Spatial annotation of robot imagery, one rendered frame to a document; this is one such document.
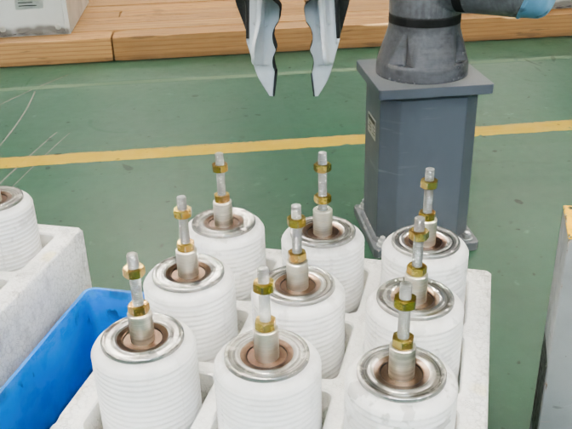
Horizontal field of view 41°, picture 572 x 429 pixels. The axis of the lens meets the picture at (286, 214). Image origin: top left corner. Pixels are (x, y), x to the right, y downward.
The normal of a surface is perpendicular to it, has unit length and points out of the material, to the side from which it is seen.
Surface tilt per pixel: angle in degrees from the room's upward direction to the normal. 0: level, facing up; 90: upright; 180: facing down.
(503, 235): 0
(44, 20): 90
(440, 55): 72
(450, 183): 90
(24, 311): 90
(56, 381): 88
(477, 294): 0
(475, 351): 0
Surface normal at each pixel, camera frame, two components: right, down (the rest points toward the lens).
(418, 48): -0.30, 0.14
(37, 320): 0.98, 0.07
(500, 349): -0.03, -0.90
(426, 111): 0.12, 0.44
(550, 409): -0.25, 0.43
